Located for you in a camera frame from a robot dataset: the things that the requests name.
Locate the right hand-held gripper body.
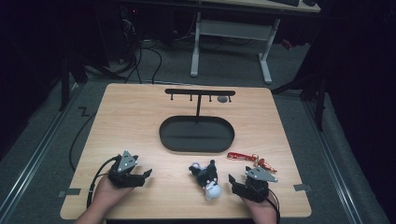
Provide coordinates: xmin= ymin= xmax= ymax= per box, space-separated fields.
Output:
xmin=241 ymin=165 xmax=278 ymax=203

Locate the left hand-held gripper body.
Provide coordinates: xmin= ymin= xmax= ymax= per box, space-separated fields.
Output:
xmin=106 ymin=150 xmax=146 ymax=189

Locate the red lanyard keychain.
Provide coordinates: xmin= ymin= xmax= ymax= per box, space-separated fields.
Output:
xmin=226 ymin=151 xmax=278 ymax=174

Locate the black and white plush keychain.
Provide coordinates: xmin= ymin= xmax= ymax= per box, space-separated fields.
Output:
xmin=188 ymin=159 xmax=223 ymax=202

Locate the black key rack with tray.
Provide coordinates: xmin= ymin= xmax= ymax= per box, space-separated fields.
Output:
xmin=158 ymin=88 xmax=236 ymax=154

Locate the person's left hand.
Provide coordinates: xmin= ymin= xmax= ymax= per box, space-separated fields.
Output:
xmin=92 ymin=176 xmax=135 ymax=206

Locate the person's right hand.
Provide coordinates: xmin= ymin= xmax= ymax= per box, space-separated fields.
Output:
xmin=242 ymin=197 xmax=277 ymax=219

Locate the grey tape piece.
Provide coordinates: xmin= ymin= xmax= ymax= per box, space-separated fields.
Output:
xmin=57 ymin=188 xmax=82 ymax=199
xmin=292 ymin=183 xmax=313 ymax=192

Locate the black metal stand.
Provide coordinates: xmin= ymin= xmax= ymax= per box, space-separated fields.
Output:
xmin=58 ymin=50 xmax=89 ymax=112
xmin=271 ymin=69 xmax=329 ymax=133

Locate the dark computer tower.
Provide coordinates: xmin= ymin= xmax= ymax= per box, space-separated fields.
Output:
xmin=119 ymin=5 xmax=145 ymax=64

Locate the desk with white legs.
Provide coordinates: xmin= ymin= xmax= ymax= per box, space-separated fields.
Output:
xmin=190 ymin=0 xmax=322 ymax=85

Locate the black keyboard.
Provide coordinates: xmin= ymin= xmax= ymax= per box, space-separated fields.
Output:
xmin=268 ymin=0 xmax=301 ymax=7

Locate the left hand-held gripper cable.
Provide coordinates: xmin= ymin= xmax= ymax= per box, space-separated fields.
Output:
xmin=86 ymin=155 xmax=122 ymax=209

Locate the hand-held gripper cable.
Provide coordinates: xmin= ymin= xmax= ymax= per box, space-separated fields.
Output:
xmin=266 ymin=189 xmax=281 ymax=224
xmin=86 ymin=155 xmax=122 ymax=209

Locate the right hand-held gripper cable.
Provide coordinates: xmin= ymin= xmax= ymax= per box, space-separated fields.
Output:
xmin=266 ymin=189 xmax=281 ymax=224

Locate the black floor cable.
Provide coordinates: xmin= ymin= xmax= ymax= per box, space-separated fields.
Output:
xmin=68 ymin=111 xmax=98 ymax=172

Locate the metal floor rail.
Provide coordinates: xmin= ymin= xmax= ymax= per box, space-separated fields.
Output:
xmin=302 ymin=100 xmax=364 ymax=224
xmin=0 ymin=83 xmax=80 ymax=218

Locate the bundle of black floor cables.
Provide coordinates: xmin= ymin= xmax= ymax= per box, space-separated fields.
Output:
xmin=106 ymin=36 xmax=163 ymax=86

